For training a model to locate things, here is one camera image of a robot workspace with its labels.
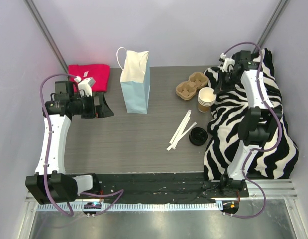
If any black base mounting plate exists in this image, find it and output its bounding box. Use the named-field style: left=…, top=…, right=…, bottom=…
left=61, top=173, right=249, bottom=204

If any white wrapped straw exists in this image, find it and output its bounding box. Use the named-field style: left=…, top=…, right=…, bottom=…
left=170, top=113, right=192, bottom=147
left=166, top=122, right=197, bottom=151
left=169, top=109, right=192, bottom=144

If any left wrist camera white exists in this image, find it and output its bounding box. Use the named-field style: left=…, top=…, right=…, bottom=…
left=74, top=76, right=96, bottom=97

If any right corner metal post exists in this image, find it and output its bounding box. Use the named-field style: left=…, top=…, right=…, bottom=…
left=257, top=0, right=290, bottom=48

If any stack of black lids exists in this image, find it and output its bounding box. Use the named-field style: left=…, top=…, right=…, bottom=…
left=189, top=127, right=208, bottom=146

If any brown cardboard cup carrier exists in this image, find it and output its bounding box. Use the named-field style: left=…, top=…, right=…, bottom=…
left=175, top=72, right=209, bottom=101

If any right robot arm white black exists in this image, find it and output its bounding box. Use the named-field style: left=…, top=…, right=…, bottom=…
left=214, top=50, right=283, bottom=197

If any corner metal post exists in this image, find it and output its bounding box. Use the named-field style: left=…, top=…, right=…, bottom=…
left=24, top=0, right=68, bottom=73
left=257, top=0, right=290, bottom=48

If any white slotted cable duct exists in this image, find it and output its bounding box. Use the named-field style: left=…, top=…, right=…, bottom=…
left=37, top=202, right=224, bottom=212

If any stack of paper cups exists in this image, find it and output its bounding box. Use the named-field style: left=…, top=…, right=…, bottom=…
left=198, top=87, right=216, bottom=113

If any red folded cloth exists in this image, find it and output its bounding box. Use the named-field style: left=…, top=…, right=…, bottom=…
left=68, top=64, right=110, bottom=92

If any zebra pattern blanket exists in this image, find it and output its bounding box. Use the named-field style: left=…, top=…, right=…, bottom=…
left=203, top=48, right=299, bottom=181

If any light blue paper bag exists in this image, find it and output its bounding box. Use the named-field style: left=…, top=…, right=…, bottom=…
left=116, top=47, right=150, bottom=114

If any aluminium frame rail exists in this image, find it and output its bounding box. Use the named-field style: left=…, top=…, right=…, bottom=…
left=245, top=178, right=299, bottom=200

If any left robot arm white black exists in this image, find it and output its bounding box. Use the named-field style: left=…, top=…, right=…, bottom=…
left=25, top=77, right=114, bottom=205

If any left corner metal post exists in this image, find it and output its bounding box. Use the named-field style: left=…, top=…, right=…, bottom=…
left=24, top=0, right=68, bottom=73

